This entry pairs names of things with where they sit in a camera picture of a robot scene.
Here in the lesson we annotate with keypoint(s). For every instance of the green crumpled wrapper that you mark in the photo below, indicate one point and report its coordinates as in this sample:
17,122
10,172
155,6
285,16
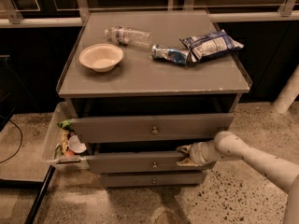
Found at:
66,125

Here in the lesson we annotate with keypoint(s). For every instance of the grey drawer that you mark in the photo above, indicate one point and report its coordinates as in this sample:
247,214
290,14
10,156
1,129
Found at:
152,179
130,157
151,128

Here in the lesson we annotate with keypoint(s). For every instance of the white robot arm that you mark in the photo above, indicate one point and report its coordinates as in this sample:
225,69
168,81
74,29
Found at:
227,146

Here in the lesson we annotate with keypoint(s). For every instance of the grey top drawer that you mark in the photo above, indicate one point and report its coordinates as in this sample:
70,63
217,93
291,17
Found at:
151,128

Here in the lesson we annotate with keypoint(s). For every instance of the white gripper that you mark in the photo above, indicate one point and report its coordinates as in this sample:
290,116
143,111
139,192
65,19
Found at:
197,155

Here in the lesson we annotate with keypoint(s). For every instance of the clear plastic water bottle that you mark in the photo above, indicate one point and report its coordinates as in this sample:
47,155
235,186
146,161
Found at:
129,36

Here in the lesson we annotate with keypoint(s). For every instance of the metal railing frame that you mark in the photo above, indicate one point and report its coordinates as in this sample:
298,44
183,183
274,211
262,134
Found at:
38,13

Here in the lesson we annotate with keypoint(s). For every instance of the white pipe post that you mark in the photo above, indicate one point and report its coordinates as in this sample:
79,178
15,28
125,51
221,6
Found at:
288,94

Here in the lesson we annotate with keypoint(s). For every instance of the grey drawer cabinet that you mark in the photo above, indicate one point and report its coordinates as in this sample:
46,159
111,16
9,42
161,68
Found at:
141,86

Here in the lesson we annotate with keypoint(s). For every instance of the crushed blue white can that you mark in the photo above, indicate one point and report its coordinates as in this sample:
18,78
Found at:
178,56

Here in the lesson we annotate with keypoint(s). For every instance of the clear plastic bin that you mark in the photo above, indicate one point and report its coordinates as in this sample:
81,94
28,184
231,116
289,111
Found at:
54,137

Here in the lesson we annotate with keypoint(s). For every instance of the blue white chip bag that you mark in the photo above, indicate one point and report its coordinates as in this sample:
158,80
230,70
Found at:
210,46

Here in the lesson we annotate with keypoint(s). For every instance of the white broken cup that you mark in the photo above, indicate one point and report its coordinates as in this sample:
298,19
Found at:
75,145

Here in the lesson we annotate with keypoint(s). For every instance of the red round object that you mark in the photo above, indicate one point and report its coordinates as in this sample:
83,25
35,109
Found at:
69,153

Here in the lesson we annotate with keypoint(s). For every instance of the grey bottom drawer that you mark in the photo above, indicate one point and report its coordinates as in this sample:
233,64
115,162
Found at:
152,179

